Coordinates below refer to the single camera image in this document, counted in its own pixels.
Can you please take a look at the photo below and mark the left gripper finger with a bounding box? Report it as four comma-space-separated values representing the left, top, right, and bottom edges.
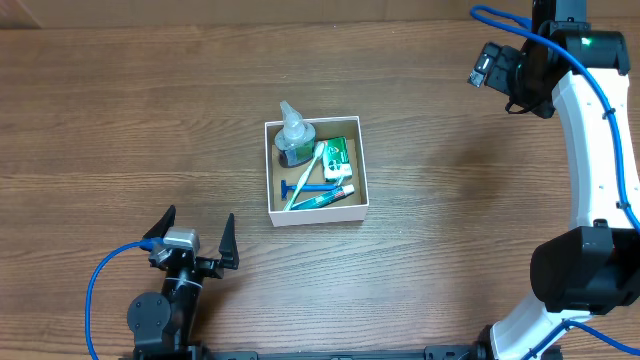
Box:
218, 213, 239, 270
143, 205, 176, 239

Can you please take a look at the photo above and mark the blue disposable razor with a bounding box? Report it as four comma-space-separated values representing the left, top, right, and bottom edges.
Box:
281, 180, 336, 200

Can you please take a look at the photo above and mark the clear soap pump bottle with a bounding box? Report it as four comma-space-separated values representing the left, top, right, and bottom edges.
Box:
275, 101, 316, 168

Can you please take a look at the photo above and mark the teal toothpaste tube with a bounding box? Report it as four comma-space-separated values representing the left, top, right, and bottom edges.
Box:
291, 184, 355, 210

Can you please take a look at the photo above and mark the green white toothbrush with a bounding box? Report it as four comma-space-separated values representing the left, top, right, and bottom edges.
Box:
283, 141, 326, 211

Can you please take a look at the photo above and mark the green soap bar box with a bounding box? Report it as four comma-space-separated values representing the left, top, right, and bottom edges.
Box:
322, 137, 353, 182

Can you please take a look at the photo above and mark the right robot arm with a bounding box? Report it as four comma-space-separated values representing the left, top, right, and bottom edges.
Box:
465, 1, 639, 359

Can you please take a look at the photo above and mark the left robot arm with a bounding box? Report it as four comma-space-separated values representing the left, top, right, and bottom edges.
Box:
127, 206, 239, 359

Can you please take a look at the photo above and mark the white cardboard box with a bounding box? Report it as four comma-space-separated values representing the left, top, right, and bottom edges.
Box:
264, 116, 369, 227

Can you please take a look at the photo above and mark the left blue cable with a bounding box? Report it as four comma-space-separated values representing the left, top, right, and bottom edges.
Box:
84, 238, 164, 360

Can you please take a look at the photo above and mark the blue cable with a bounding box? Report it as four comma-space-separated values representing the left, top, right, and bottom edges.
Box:
469, 4, 640, 360
84, 238, 164, 360

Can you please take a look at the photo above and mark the right blue cable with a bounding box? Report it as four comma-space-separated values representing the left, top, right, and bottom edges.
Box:
469, 4, 640, 360

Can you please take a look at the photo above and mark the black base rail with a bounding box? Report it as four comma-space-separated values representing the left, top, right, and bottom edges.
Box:
122, 343, 493, 360

